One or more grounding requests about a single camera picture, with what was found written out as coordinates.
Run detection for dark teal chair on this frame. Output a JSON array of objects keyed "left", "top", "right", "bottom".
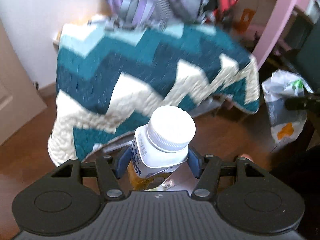
[{"left": 293, "top": 21, "right": 320, "bottom": 92}]

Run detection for grey white snack bag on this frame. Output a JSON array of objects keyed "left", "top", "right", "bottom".
[{"left": 261, "top": 70, "right": 307, "bottom": 146}]

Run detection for teal zigzag quilt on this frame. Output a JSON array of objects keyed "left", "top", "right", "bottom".
[{"left": 48, "top": 20, "right": 260, "bottom": 165}]

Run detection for purple grey backpack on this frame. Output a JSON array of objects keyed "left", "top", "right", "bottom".
[{"left": 106, "top": 0, "right": 208, "bottom": 29}]

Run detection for white yellow drink bottle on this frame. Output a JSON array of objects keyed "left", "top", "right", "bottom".
[{"left": 127, "top": 106, "right": 196, "bottom": 191}]

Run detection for wooden door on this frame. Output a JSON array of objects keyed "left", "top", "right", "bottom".
[{"left": 0, "top": 25, "right": 47, "bottom": 144}]

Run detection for pink desk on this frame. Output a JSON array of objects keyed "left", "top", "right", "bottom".
[{"left": 231, "top": 0, "right": 319, "bottom": 68}]

